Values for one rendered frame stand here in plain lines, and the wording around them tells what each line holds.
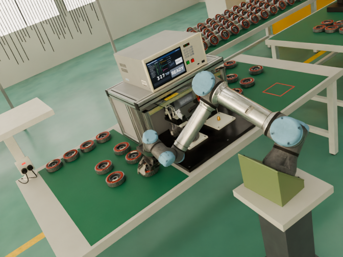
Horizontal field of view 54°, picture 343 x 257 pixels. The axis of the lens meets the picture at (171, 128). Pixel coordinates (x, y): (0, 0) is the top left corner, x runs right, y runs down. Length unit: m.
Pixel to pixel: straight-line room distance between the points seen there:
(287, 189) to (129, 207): 0.78
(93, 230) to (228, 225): 1.13
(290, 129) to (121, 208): 0.94
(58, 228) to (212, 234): 1.12
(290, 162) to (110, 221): 0.91
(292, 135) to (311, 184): 0.36
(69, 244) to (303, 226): 1.13
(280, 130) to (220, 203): 1.43
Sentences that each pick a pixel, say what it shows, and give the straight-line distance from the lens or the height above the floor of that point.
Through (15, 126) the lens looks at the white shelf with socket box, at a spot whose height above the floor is 1.21.
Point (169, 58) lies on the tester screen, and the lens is 2.03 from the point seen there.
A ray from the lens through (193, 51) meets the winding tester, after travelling 2.13.
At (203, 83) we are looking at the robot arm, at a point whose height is 1.27.
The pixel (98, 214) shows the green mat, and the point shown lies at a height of 0.75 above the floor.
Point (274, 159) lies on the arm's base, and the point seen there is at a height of 0.94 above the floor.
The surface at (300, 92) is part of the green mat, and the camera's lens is 2.45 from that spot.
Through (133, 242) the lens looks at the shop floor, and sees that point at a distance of 2.70.
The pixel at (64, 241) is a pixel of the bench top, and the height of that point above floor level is 0.75.
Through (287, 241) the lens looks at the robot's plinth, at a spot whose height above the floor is 0.53.
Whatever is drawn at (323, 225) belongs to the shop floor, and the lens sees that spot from 2.52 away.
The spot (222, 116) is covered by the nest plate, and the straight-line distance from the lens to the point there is 2.23.
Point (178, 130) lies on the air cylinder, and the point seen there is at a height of 0.80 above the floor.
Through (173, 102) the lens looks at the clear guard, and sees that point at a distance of 1.93.
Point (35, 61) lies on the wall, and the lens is 8.21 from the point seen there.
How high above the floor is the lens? 1.88
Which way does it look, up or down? 29 degrees down
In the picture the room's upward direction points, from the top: 18 degrees counter-clockwise
